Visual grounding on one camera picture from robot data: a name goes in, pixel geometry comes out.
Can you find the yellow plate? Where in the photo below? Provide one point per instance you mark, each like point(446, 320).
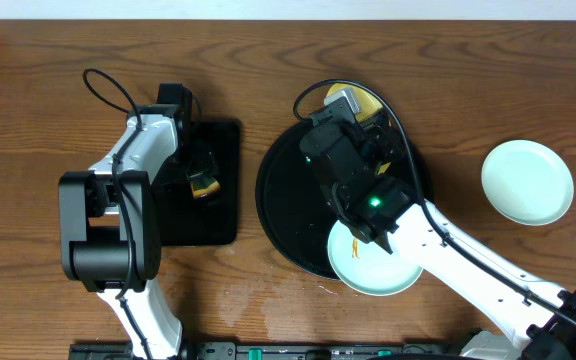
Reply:
point(362, 104)

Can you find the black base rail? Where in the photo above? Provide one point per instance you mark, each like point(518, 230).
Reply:
point(232, 351)

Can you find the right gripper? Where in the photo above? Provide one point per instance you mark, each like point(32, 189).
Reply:
point(380, 133)

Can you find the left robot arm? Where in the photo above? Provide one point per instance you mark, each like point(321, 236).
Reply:
point(112, 220)

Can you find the yellow green scrub sponge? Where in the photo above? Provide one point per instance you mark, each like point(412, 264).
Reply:
point(204, 185)

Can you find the black round tray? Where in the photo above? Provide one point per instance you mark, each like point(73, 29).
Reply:
point(295, 214)

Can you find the mint plate front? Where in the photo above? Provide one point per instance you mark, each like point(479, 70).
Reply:
point(367, 268)

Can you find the mint plate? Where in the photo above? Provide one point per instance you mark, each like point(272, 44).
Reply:
point(527, 182)
point(367, 268)

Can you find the black rectangular tray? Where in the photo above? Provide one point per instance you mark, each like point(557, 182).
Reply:
point(208, 221)

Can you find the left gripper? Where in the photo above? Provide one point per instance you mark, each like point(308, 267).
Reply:
point(203, 165)

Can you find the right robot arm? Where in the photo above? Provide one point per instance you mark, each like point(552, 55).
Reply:
point(538, 317)

